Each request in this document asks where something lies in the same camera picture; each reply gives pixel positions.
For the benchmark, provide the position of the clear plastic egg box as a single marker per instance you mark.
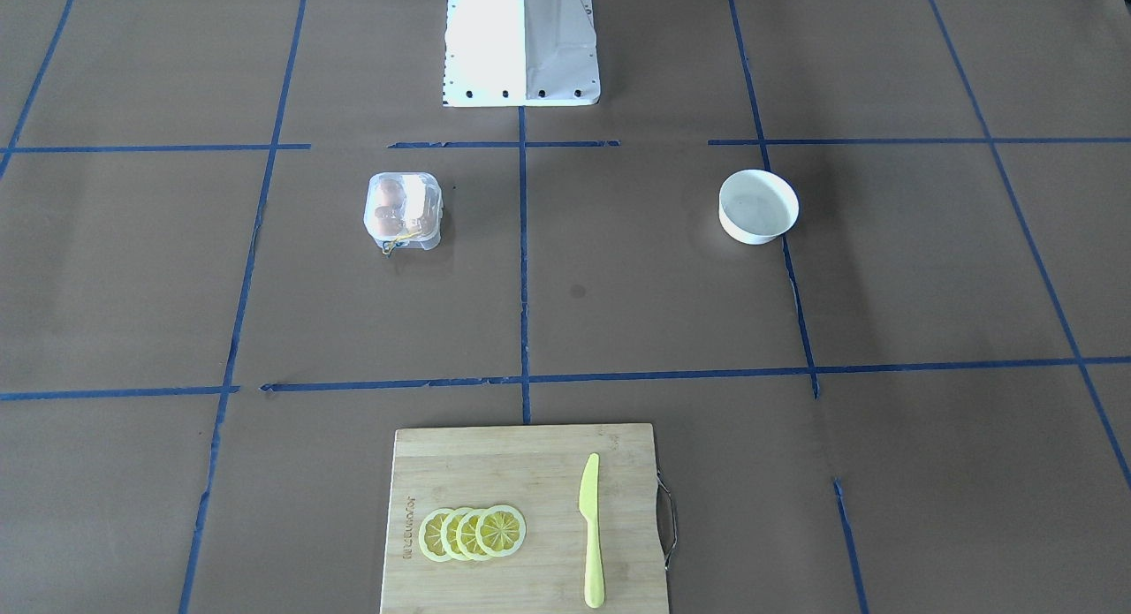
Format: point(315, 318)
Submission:
point(415, 226)

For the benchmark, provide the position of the brown egg from bowl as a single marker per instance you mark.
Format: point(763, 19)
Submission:
point(390, 193)

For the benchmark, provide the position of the yellow plastic knife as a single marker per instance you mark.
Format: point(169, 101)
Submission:
point(593, 564)

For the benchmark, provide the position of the white paper bowl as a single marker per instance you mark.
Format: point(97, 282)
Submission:
point(756, 206)

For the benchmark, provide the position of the wooden cutting board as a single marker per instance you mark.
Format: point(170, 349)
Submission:
point(538, 470)

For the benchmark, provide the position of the front lemon slice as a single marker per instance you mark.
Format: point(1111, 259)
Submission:
point(500, 530)

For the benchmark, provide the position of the lemon slice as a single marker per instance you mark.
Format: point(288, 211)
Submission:
point(466, 537)
point(432, 537)
point(500, 530)
point(449, 534)

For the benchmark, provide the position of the rear lemon slice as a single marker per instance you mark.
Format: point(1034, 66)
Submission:
point(432, 537)

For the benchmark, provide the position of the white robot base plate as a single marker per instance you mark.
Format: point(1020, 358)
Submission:
point(520, 53)

